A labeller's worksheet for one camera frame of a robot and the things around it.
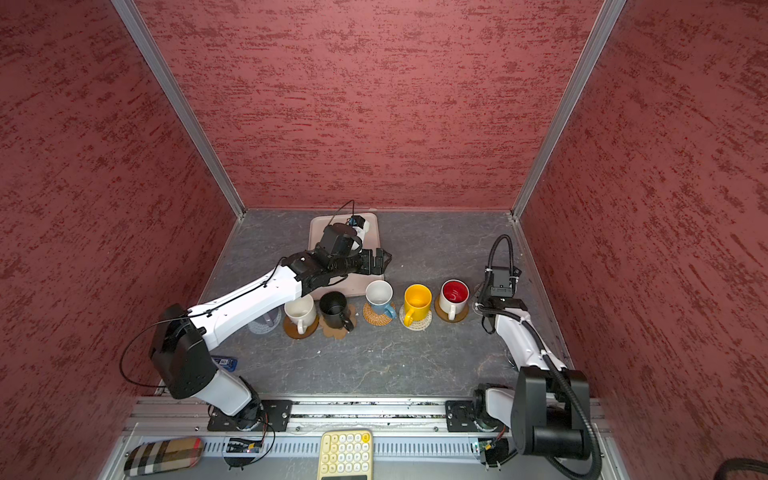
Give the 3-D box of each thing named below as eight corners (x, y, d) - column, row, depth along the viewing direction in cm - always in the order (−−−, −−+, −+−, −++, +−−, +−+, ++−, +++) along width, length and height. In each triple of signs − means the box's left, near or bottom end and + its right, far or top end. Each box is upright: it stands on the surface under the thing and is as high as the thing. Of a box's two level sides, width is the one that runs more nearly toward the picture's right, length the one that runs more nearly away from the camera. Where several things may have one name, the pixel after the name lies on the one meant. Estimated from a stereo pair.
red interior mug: (440, 325, 92) (445, 310, 84) (437, 294, 99) (441, 278, 91) (466, 325, 92) (473, 311, 84) (461, 294, 99) (467, 278, 91)
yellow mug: (403, 329, 91) (405, 314, 83) (403, 299, 97) (404, 283, 90) (430, 329, 91) (434, 315, 83) (428, 299, 98) (431, 283, 90)
